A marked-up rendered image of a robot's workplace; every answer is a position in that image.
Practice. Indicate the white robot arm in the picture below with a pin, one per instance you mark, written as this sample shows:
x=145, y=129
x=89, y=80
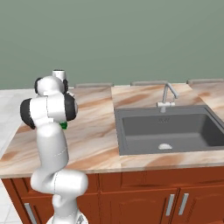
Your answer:
x=51, y=145

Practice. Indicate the pale sink drain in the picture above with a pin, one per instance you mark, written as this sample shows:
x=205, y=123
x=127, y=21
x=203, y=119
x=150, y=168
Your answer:
x=165, y=146

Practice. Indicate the dark grey sink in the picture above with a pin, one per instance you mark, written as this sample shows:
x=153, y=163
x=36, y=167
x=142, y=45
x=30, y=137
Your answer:
x=175, y=131

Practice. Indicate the red-brown sink front panel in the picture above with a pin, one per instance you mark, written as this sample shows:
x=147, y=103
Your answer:
x=175, y=178

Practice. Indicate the grey stool seat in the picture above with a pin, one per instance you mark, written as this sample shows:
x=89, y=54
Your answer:
x=93, y=85
x=148, y=83
x=205, y=81

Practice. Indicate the small green object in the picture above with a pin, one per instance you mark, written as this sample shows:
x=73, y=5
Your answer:
x=64, y=125

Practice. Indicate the silver tap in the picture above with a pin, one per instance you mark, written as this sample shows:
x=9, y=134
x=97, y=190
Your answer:
x=165, y=99

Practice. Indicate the red-brown cupboard door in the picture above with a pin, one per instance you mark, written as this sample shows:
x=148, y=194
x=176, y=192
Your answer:
x=90, y=208
x=131, y=208
x=207, y=205

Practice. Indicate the red-brown drawer front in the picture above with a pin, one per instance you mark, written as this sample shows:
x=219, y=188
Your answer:
x=22, y=184

